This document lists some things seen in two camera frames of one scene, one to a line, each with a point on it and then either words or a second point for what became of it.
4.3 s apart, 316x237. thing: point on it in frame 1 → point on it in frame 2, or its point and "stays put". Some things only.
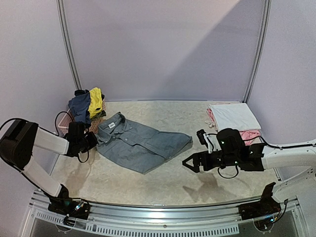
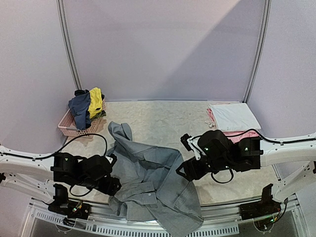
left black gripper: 94,141 → 109,188
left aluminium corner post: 60,11 stays put
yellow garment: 96,101 stays put
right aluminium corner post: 265,32 stays put
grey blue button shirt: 136,147 → 152,190
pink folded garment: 249,136 stays put
